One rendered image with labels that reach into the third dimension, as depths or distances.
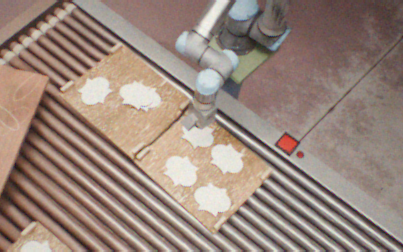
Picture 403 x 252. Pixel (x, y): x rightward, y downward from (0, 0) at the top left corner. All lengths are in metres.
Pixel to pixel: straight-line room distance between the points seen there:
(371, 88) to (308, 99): 0.43
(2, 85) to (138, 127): 0.53
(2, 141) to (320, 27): 2.41
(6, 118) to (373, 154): 2.15
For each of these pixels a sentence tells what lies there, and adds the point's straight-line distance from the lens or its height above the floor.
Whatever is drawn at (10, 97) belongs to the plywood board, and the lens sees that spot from 2.14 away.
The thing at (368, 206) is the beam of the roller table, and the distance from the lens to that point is 2.20.
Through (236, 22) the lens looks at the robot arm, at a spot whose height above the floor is 1.08.
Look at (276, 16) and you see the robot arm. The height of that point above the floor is 1.25.
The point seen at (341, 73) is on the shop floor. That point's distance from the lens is 3.63.
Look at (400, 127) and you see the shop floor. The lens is 3.57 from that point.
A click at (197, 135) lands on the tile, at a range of 2.12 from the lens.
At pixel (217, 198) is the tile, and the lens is 2.02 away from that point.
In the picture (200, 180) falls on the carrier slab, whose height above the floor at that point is 0.94.
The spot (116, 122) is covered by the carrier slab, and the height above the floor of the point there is 0.94.
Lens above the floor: 2.82
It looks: 61 degrees down
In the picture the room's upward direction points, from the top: 12 degrees clockwise
